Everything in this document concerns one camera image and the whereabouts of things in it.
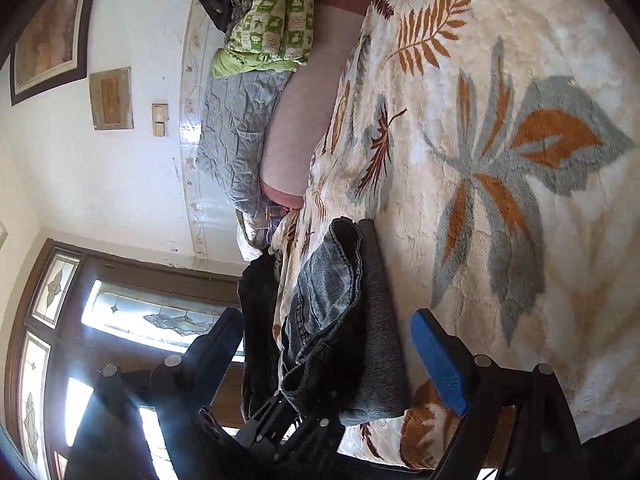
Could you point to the small framed picture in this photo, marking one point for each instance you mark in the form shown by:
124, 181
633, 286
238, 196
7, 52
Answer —
111, 99

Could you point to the stained glass wooden window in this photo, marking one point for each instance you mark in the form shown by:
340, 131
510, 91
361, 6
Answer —
50, 340

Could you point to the white cloth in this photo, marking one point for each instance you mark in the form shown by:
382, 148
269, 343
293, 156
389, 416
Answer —
250, 240

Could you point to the dark pink cloth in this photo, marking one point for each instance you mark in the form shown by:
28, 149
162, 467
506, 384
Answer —
282, 196

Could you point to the large framed picture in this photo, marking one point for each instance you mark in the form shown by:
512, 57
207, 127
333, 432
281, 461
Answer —
50, 30

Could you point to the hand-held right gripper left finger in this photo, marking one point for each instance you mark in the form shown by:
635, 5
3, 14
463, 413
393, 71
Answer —
220, 345

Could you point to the leaf print fleece blanket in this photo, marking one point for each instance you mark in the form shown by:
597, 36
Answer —
500, 260

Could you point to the green printed quilt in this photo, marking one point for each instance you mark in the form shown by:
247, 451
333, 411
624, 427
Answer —
270, 20

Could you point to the black garment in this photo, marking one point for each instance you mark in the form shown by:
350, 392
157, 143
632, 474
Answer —
257, 320

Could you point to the grey quilt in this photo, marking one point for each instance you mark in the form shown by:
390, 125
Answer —
240, 125

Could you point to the grey denim pants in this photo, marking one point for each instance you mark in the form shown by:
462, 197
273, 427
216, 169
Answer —
340, 320

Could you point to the beige light switch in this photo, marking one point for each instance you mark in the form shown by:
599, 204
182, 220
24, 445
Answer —
160, 120

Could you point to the printed plastic bag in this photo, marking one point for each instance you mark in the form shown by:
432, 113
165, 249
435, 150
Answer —
277, 216

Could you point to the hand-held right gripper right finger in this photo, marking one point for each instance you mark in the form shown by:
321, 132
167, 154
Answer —
440, 360

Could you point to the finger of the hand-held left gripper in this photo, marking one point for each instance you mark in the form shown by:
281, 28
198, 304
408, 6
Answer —
262, 425
312, 445

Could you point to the pink bed sheet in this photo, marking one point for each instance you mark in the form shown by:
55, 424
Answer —
305, 110

